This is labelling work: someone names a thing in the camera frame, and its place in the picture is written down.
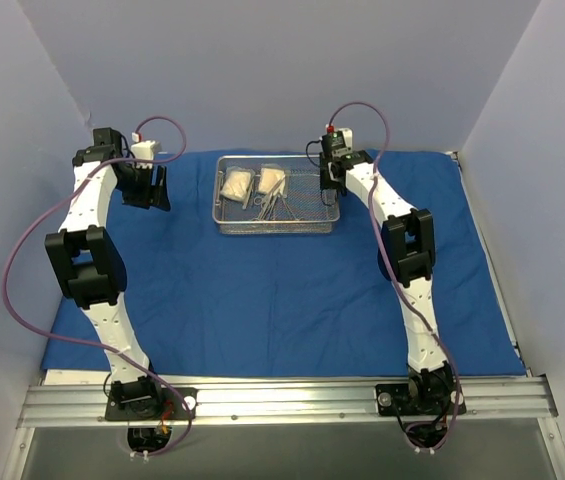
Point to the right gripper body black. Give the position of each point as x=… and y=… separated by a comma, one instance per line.
x=328, y=179

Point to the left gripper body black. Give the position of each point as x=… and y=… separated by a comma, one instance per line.
x=143, y=185

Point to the steel forceps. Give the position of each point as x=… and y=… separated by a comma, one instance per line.
x=267, y=204

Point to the metal mesh instrument tray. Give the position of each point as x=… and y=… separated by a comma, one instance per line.
x=320, y=209

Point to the blue surgical drape cloth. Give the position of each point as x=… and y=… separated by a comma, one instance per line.
x=207, y=304

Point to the steel scissors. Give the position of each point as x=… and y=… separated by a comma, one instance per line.
x=295, y=213

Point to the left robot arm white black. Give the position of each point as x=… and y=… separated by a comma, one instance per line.
x=90, y=270

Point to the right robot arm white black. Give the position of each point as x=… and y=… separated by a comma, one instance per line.
x=406, y=250

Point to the right white gauze pack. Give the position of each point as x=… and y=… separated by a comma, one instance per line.
x=272, y=179

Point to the white gauze pack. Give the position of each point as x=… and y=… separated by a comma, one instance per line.
x=272, y=179
x=237, y=183

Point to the left white gauze pack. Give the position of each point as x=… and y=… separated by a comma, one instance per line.
x=237, y=183

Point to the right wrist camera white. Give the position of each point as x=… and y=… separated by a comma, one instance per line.
x=339, y=139

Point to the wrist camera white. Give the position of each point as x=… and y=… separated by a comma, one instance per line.
x=144, y=150
x=339, y=139

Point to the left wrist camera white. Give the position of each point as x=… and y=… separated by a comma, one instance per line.
x=144, y=150

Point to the steel scalpel handle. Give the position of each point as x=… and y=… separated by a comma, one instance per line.
x=249, y=194

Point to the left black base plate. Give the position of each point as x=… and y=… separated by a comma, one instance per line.
x=182, y=402

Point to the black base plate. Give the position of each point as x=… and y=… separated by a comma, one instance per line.
x=407, y=400
x=182, y=402

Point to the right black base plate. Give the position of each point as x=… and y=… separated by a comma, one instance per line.
x=407, y=400

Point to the aluminium front rail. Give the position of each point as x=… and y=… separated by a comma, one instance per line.
x=76, y=399

